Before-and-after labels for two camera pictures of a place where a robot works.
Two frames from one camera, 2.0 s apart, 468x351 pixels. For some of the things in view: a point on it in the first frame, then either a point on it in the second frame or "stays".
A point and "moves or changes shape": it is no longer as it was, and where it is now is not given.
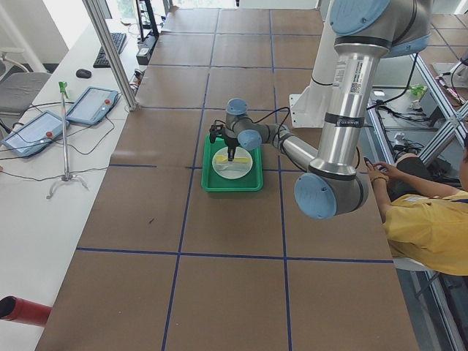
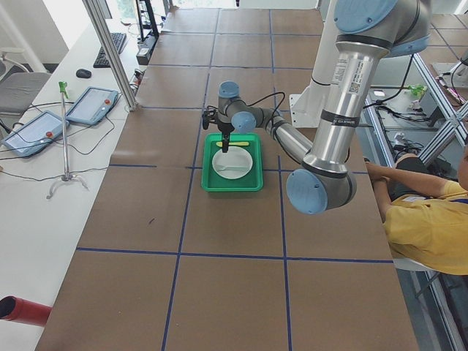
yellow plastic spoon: x=222 y=159 moves or changes shape
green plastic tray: x=213 y=182 stays
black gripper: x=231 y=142 to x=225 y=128
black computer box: x=145 y=47 stays
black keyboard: x=102 y=60 stays
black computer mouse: x=83 y=73 stays
